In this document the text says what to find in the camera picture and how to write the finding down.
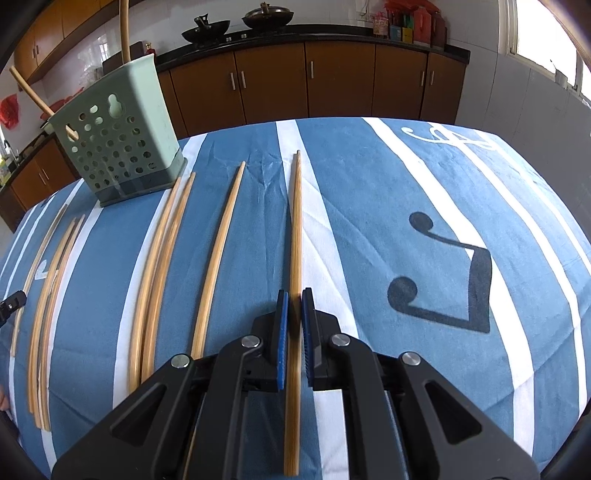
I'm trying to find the green perforated utensil holder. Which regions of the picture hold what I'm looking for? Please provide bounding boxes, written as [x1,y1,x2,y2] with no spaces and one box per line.
[47,53,189,208]

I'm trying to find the black kitchen countertop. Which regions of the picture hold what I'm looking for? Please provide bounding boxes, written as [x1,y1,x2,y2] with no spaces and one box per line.
[0,28,472,185]

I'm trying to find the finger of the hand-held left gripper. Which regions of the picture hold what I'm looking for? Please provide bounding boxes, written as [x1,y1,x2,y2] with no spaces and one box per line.
[0,290,27,326]

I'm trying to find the wooden wall cabinet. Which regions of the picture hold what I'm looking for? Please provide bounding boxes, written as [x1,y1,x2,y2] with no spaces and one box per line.
[13,0,144,84]

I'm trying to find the wooden base cabinets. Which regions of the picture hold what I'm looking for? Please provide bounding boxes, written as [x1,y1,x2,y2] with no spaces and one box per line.
[0,41,467,232]

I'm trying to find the white plastic bags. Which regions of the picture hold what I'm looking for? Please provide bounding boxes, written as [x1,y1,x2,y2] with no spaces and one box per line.
[76,51,105,88]

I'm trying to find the blue white striped cloth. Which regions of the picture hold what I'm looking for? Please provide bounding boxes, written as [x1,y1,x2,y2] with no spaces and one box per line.
[0,117,591,480]

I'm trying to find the dark cutting board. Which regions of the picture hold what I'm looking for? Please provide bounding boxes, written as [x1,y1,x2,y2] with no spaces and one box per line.
[102,42,146,75]

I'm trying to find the red box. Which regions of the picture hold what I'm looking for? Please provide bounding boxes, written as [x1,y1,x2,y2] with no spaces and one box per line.
[412,7,435,47]

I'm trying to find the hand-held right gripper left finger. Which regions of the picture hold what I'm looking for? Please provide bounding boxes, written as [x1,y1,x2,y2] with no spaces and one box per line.
[52,290,291,480]

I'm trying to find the kitchen window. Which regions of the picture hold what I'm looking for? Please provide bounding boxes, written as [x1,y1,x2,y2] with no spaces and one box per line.
[505,0,591,97]

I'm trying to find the brown jar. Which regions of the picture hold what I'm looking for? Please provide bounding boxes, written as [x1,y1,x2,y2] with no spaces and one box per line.
[431,11,448,49]

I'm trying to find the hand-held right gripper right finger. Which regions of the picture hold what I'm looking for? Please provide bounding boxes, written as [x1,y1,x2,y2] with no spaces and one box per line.
[301,287,541,480]

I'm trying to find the black wok with lid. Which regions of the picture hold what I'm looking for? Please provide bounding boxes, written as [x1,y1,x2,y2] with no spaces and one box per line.
[241,2,296,29]

